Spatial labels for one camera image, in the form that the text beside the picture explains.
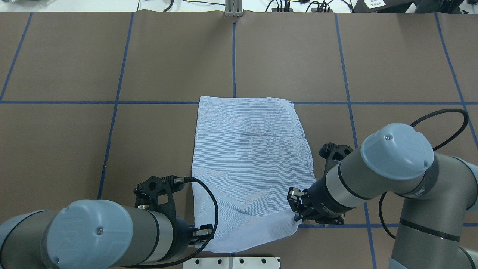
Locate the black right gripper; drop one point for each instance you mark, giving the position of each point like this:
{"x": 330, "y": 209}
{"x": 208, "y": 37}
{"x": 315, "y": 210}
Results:
{"x": 320, "y": 197}

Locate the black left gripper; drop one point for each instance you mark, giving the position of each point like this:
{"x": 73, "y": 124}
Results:
{"x": 182, "y": 235}

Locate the light blue striped shirt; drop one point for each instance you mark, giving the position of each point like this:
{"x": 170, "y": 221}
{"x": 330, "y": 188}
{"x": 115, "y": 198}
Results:
{"x": 248, "y": 152}

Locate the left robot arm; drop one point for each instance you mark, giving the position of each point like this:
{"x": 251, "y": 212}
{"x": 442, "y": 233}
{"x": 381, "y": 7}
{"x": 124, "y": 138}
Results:
{"x": 100, "y": 234}

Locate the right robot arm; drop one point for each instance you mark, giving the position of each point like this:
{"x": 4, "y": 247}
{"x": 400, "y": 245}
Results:
{"x": 437, "y": 190}

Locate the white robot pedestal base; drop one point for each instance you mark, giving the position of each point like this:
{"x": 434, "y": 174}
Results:
{"x": 233, "y": 263}

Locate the aluminium frame post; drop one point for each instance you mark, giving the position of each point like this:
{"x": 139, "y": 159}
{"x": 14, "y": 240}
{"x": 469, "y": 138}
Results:
{"x": 233, "y": 8}

